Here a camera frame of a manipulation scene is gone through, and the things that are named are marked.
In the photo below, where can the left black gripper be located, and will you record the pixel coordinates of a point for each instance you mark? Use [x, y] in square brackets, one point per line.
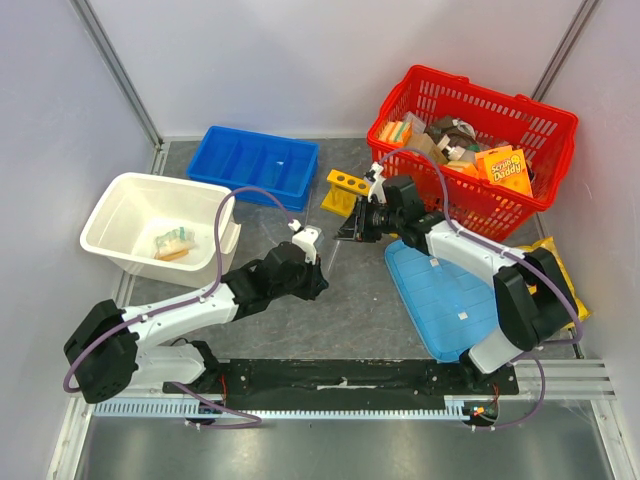
[316, 281]

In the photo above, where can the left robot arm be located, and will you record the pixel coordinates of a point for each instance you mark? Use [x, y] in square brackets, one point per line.
[115, 348]

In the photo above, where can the yellow Lays chips bag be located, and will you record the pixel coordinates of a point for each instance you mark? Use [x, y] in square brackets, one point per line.
[548, 243]

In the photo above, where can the red shopping basket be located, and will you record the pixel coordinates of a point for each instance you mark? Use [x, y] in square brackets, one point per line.
[545, 134]

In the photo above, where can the orange green sponge pack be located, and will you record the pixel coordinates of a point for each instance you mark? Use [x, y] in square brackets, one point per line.
[396, 133]

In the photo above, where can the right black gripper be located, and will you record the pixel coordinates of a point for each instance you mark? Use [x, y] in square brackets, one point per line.
[358, 221]

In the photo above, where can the short clear glass tube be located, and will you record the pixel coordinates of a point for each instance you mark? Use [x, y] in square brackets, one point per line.
[332, 257]

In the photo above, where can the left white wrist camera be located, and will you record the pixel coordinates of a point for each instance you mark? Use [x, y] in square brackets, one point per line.
[307, 238]

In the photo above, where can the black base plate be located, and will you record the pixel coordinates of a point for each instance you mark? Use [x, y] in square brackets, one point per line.
[345, 385]

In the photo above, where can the white plastic tub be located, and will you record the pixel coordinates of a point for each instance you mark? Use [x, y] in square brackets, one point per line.
[135, 208]

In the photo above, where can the light blue plastic lid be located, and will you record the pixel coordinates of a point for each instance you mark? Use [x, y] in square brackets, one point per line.
[451, 309]

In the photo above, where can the white cable duct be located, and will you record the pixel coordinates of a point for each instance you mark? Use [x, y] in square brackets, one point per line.
[190, 408]

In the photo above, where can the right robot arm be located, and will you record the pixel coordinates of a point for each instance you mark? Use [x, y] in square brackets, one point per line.
[533, 299]

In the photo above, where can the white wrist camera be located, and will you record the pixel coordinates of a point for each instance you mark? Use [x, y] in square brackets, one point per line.
[374, 177]
[307, 238]

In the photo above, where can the clear bag of swabs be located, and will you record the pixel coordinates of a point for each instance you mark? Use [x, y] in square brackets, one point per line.
[174, 240]

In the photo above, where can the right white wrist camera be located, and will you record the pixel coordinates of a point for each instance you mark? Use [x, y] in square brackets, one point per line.
[374, 177]

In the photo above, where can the yellow test tube rack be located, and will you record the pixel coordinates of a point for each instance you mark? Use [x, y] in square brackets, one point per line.
[344, 190]

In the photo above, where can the blue divided plastic tray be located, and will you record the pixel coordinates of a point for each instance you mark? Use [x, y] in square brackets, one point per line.
[236, 158]

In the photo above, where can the orange Scrub Daddy package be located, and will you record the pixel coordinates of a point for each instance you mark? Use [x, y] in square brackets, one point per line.
[505, 167]

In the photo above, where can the tan rubber band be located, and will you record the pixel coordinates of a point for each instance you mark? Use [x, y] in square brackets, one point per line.
[172, 256]

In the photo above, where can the clear glass pipette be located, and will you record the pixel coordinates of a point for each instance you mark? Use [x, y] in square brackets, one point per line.
[274, 174]

